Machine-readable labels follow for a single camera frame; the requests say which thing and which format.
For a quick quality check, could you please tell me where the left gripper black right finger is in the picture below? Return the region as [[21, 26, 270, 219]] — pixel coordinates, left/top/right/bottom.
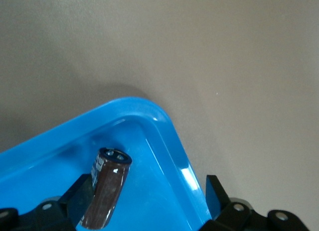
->
[[199, 175, 310, 231]]

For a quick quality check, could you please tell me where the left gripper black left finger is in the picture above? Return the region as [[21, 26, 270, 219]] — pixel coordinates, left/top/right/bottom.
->
[[0, 173, 95, 231]]

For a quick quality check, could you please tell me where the brown cylindrical capacitor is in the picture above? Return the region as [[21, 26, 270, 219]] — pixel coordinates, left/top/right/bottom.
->
[[79, 146, 132, 231]]

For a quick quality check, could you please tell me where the blue plastic tray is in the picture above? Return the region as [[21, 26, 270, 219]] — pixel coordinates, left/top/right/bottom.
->
[[0, 96, 212, 231]]

